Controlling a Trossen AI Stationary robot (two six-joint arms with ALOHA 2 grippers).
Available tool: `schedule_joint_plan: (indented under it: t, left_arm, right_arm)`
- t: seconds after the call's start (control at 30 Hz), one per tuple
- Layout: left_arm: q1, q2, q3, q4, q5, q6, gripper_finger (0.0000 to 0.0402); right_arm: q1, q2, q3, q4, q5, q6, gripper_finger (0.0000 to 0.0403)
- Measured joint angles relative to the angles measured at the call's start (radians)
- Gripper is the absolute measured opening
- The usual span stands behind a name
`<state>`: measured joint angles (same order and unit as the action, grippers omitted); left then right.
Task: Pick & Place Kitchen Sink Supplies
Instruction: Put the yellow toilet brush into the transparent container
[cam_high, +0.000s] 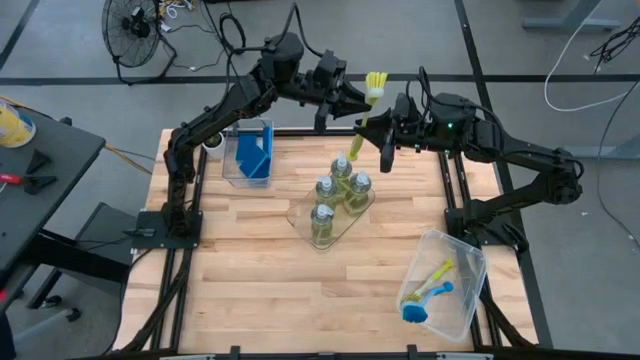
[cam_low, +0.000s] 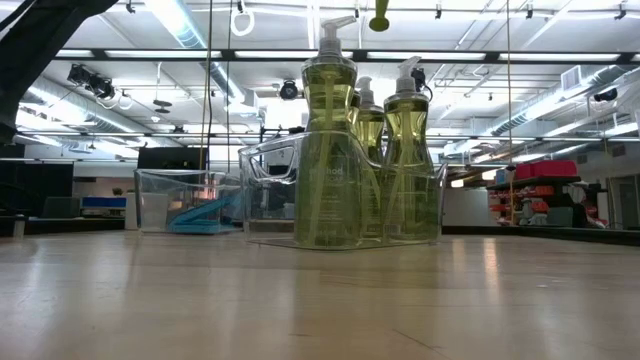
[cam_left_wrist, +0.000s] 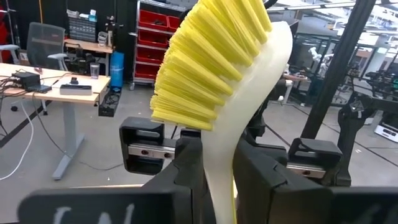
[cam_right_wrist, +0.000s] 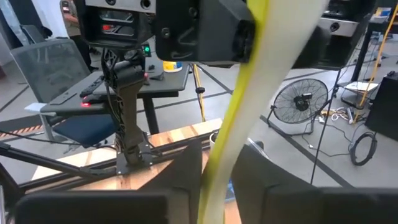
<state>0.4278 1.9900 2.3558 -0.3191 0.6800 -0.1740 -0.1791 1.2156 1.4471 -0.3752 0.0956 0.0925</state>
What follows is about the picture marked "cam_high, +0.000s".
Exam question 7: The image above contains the black floor fan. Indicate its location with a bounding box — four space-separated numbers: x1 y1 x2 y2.
101 0 179 86

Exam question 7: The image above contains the white cable bundle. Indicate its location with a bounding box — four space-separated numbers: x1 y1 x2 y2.
158 0 197 21

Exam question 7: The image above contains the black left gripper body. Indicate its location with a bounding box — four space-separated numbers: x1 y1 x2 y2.
304 48 349 104

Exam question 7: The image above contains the clear handled plastic bin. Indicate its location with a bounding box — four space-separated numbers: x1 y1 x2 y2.
284 184 377 252

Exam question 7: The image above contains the coiled black cable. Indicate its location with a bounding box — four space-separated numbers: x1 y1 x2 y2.
218 12 248 56

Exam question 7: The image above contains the frosted shallow plastic tub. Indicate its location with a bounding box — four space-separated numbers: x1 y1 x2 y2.
394 228 489 344

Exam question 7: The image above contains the dark grey side desk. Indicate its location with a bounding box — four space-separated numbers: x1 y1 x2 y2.
0 104 132 314

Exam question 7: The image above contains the long black floor cable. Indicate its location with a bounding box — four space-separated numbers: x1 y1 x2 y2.
595 79 640 249

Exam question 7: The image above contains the clear rectangular plastic container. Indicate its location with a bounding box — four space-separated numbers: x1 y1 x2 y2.
221 117 275 190

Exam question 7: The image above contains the small white plant pot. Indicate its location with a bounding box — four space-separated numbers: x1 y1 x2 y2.
203 132 227 161

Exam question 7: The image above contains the black floor box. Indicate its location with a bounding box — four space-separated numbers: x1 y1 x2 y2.
74 202 139 269

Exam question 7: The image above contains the black hanging cable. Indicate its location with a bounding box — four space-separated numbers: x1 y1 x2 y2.
202 0 236 56

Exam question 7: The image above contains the white floor cable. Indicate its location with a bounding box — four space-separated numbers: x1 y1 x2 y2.
543 0 640 113

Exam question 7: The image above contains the yellow wipes canister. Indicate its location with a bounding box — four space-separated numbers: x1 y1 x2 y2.
0 97 37 149

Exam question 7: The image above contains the black triangular bracket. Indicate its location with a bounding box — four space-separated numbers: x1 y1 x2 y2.
25 148 54 175
22 174 57 196

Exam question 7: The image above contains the black aluminium table frame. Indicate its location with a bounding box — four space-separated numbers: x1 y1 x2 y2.
119 127 554 360

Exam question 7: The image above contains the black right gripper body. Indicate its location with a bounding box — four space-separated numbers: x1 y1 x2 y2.
390 92 434 151

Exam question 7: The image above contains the yellow hanging cord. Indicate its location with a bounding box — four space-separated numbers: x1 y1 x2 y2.
102 143 155 175

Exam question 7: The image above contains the tangled black cable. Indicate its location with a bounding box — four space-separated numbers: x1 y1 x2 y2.
589 14 640 65

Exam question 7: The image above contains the wheeled grey desk foot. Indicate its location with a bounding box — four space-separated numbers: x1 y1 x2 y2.
12 294 84 346

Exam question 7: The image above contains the blue and white dish brush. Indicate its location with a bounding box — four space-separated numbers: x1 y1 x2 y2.
401 280 456 325

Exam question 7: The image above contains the yellow-green dish brush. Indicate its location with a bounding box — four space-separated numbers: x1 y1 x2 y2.
347 71 390 162
398 258 457 306

